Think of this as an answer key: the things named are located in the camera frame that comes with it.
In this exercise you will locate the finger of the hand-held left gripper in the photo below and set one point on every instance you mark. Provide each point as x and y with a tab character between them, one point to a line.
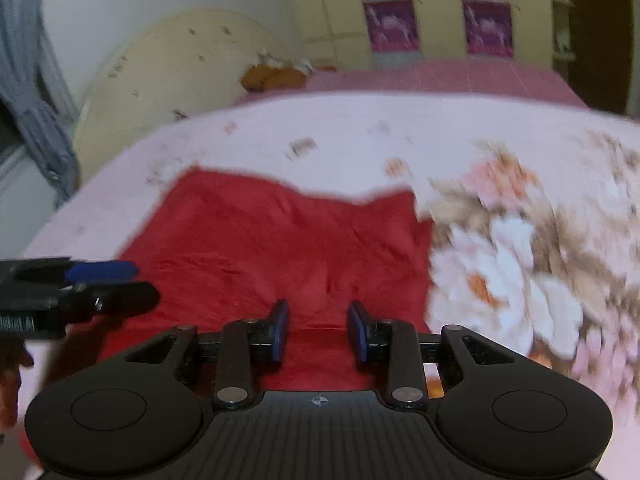
100	271
125	297

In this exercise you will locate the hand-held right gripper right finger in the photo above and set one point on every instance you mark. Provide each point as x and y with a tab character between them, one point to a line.
356	332

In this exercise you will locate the person's left hand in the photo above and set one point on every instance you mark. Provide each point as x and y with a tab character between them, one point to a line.
12	390

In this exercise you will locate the red jacket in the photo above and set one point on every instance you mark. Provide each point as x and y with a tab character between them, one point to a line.
275	240

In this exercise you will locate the pink floral blanket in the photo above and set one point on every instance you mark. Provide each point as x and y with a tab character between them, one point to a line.
350	130

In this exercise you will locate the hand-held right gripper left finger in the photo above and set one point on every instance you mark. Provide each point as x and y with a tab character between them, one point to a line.
283	330

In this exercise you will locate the cream bed headboard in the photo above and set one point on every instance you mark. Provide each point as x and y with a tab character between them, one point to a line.
175	70

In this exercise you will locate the grey curtain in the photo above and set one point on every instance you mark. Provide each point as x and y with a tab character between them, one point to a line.
30	100

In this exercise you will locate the pink bed sheet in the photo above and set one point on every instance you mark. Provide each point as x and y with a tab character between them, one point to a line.
450	77

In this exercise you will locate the cream wardrobe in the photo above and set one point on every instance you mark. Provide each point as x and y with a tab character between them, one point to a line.
435	10

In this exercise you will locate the orange pillow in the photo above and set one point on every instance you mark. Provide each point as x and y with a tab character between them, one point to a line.
272	77

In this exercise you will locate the brown wooden door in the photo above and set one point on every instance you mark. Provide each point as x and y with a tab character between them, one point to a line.
600	35

